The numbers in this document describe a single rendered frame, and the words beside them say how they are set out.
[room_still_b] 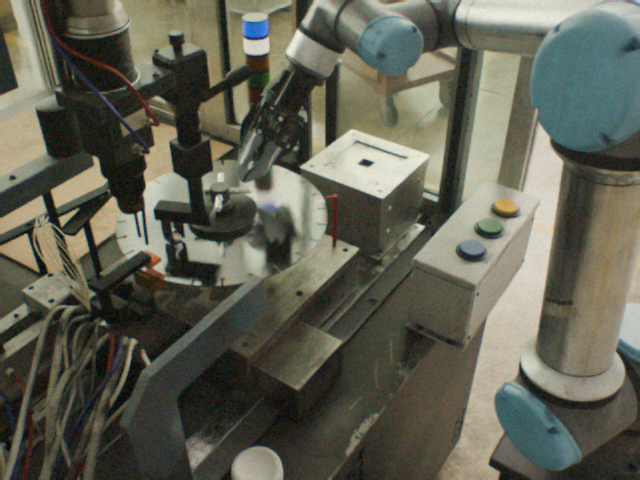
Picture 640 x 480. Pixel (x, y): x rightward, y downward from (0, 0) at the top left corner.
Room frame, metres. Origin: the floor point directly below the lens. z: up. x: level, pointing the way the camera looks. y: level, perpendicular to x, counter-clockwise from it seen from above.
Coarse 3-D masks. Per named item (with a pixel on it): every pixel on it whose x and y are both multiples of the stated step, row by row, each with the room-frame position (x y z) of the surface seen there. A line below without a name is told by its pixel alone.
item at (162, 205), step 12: (192, 192) 0.77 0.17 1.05; (204, 192) 0.78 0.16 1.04; (156, 204) 0.79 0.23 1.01; (168, 204) 0.79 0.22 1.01; (180, 204) 0.79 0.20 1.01; (192, 204) 0.77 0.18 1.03; (204, 204) 0.77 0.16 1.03; (156, 216) 0.78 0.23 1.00; (168, 216) 0.77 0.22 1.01; (180, 216) 0.77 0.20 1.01; (192, 216) 0.77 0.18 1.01; (204, 216) 0.76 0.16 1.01; (168, 228) 0.77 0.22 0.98; (180, 228) 0.79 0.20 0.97; (168, 240) 0.78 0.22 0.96
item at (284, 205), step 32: (224, 160) 1.02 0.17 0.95; (160, 192) 0.92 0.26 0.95; (256, 192) 0.92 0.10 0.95; (288, 192) 0.92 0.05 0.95; (128, 224) 0.83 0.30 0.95; (160, 224) 0.83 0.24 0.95; (256, 224) 0.83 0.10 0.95; (288, 224) 0.83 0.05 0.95; (320, 224) 0.83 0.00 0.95; (128, 256) 0.75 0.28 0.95; (160, 256) 0.75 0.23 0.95; (192, 256) 0.75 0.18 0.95; (224, 256) 0.75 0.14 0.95; (256, 256) 0.75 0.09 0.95; (288, 256) 0.75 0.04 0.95
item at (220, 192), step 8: (216, 184) 0.86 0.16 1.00; (224, 184) 0.86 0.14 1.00; (208, 192) 0.85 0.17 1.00; (216, 192) 0.84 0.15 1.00; (224, 192) 0.84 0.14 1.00; (232, 192) 0.85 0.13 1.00; (240, 192) 0.85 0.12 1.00; (248, 192) 0.85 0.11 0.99; (216, 200) 0.82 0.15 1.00; (224, 200) 0.84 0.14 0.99; (216, 208) 0.80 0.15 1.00
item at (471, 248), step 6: (468, 240) 0.84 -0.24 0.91; (474, 240) 0.84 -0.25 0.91; (462, 246) 0.83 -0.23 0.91; (468, 246) 0.83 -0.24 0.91; (474, 246) 0.83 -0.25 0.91; (480, 246) 0.83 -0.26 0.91; (462, 252) 0.82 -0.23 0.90; (468, 252) 0.81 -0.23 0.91; (474, 252) 0.81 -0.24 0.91; (480, 252) 0.81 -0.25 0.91; (474, 258) 0.81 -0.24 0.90
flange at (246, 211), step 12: (228, 204) 0.85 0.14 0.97; (240, 204) 0.86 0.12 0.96; (252, 204) 0.87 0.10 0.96; (216, 216) 0.83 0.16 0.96; (228, 216) 0.83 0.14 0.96; (240, 216) 0.83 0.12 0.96; (252, 216) 0.84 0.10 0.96; (192, 228) 0.81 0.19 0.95; (204, 228) 0.81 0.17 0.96; (216, 228) 0.80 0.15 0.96; (228, 228) 0.80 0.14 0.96; (240, 228) 0.81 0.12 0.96
